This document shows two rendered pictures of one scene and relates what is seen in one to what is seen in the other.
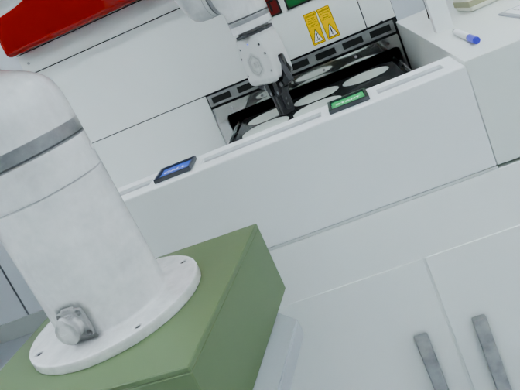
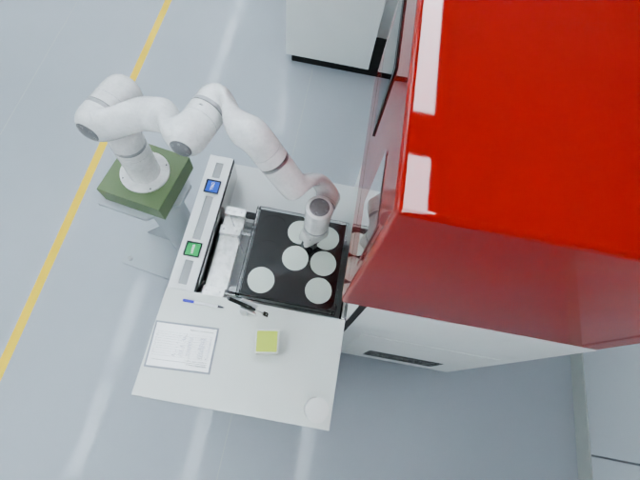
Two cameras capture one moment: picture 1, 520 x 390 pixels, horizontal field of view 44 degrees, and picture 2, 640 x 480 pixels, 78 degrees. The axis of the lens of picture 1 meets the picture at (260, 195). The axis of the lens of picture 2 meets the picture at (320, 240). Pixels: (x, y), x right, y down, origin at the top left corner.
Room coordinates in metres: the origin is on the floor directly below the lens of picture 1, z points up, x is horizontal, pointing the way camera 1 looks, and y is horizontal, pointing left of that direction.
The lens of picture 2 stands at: (1.19, -0.65, 2.32)
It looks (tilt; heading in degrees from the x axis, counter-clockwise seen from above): 68 degrees down; 77
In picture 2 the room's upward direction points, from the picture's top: 13 degrees clockwise
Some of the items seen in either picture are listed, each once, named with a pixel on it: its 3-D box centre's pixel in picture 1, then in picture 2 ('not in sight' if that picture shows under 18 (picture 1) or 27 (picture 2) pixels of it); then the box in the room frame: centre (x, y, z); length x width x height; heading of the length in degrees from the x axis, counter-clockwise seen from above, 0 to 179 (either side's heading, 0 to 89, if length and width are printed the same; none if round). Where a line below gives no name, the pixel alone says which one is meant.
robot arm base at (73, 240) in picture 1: (74, 237); (137, 159); (0.63, 0.19, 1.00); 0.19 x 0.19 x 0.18
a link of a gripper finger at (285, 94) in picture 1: (285, 96); not in sight; (1.28, -0.13, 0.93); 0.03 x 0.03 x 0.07; 30
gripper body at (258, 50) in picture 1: (263, 53); (314, 232); (1.29, -0.12, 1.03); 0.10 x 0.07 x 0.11; 30
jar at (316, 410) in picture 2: not in sight; (315, 409); (1.29, -0.70, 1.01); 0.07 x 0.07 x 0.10
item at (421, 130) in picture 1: (282, 181); (206, 225); (0.88, -0.04, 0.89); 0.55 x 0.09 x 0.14; 79
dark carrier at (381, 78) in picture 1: (317, 107); (295, 258); (1.22, -0.17, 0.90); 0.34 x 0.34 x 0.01; 79
